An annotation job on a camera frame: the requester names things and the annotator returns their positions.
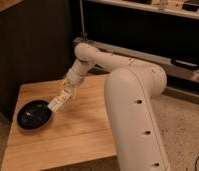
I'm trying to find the metal pole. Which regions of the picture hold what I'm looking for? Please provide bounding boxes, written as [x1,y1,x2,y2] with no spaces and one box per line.
[79,0,87,40]

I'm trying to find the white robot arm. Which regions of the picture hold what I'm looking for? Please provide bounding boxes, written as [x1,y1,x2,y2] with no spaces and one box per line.
[60,43,171,171]

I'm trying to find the grey metal beam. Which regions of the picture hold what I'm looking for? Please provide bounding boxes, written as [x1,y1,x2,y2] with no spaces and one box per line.
[74,38,199,83]

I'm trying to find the black ceramic bowl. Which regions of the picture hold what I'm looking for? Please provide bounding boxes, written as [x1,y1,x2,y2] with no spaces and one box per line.
[17,100,52,130]

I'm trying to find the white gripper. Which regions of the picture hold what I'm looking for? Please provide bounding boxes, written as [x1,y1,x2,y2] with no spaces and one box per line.
[59,62,91,100]

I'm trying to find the black handle object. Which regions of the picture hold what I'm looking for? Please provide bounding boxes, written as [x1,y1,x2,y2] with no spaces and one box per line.
[170,58,199,71]

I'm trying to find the wooden shelf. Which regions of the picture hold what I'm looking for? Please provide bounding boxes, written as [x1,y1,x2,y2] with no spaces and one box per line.
[87,0,199,20]

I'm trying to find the wooden table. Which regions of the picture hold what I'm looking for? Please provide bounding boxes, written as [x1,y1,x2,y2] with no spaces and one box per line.
[1,75,116,171]

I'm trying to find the white plastic bottle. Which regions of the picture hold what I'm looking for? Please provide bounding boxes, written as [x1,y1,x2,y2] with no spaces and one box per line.
[48,91,71,112]

